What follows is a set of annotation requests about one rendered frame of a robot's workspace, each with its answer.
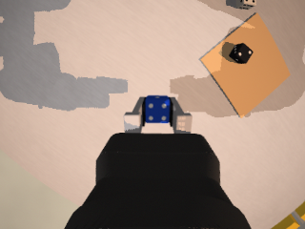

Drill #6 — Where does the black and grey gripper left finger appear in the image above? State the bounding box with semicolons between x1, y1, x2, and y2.
124;96;146;134

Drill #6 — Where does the white die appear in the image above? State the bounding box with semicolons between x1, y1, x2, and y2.
236;0;256;10

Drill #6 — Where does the orange flat mat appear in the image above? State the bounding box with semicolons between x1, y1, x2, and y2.
200;13;290;118

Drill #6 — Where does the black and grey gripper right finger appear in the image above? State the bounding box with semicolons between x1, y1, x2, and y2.
169;97;193;134

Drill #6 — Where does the blue die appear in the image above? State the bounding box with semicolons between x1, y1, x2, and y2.
145;95;170;123

